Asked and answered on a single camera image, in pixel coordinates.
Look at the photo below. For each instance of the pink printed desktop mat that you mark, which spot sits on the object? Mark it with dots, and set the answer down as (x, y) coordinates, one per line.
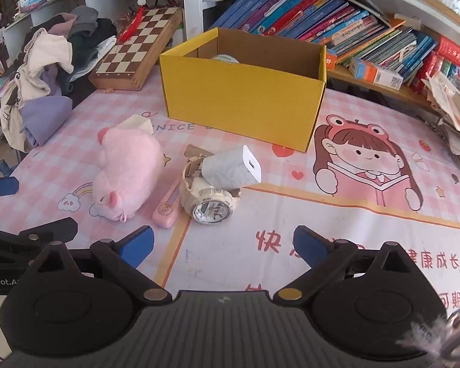
(253, 207)

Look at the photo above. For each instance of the orange and white box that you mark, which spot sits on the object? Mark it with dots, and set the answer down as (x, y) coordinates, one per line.
(375, 72)

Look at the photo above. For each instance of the white charger plug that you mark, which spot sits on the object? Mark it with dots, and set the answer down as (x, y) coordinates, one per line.
(226, 168)

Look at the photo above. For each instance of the grey garment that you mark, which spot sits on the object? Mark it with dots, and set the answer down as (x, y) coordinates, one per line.
(84, 17)

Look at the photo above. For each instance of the pink plush pig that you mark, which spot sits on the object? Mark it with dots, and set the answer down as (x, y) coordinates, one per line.
(126, 168)

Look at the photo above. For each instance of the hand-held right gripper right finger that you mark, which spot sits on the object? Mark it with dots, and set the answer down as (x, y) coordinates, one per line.
(310, 249)

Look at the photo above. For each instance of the white shelf unit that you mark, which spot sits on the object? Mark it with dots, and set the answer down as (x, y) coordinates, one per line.
(191, 7)

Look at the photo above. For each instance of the black garment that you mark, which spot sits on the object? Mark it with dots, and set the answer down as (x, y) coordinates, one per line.
(94, 32)

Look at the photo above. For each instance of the grey fluffy trim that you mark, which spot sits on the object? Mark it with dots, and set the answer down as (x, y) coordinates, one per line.
(433, 333)

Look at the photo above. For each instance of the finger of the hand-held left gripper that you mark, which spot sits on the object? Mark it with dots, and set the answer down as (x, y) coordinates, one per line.
(0, 188)
(42, 230)

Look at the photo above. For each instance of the cream garment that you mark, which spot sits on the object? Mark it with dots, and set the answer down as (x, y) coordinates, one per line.
(42, 57)

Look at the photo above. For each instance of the pink utility knife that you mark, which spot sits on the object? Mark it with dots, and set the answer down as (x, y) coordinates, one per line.
(163, 214)

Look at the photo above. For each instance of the white wrist watch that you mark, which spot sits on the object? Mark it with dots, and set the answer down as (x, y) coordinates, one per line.
(207, 209)

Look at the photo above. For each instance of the purple garment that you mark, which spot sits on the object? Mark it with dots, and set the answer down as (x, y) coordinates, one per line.
(46, 119)

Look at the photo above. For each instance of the beige paper packet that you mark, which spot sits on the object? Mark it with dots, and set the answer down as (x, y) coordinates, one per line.
(138, 122)

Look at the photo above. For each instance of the row of colourful books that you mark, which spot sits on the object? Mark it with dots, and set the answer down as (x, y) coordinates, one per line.
(310, 19)

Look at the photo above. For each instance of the red pen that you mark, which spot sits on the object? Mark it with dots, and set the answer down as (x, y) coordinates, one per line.
(132, 23)

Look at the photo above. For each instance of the red thick book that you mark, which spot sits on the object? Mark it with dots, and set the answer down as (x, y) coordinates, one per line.
(450, 59)

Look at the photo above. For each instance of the white tape roll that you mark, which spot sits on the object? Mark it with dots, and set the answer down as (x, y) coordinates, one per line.
(224, 58)

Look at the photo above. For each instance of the wooden chess board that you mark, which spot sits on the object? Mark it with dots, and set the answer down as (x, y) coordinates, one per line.
(130, 53)

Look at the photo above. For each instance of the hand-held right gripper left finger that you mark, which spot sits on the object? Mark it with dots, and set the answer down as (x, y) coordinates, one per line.
(136, 247)

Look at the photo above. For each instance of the yellow cardboard box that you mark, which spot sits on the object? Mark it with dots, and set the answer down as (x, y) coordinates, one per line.
(234, 99)

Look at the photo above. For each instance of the pile of papers and books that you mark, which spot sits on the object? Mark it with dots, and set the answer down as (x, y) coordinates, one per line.
(458, 122)

